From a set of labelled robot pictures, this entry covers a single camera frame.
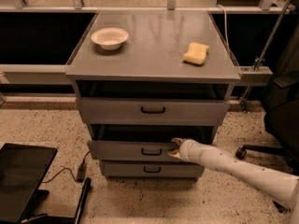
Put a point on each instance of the grey drawer cabinet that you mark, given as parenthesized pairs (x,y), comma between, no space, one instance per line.
(149,65)

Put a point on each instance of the grey top drawer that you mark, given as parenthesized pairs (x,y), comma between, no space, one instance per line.
(152,112)

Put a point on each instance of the yellow sponge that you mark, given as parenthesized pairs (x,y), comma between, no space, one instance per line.
(196,53)

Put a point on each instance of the black office chair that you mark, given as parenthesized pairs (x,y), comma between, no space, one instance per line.
(281,103)

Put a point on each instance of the white bowl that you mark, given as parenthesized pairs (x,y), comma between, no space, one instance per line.
(109,38)

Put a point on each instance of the metal diagonal rod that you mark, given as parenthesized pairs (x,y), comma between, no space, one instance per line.
(253,70)

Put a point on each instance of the metal frame rail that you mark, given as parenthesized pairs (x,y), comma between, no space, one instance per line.
(46,74)

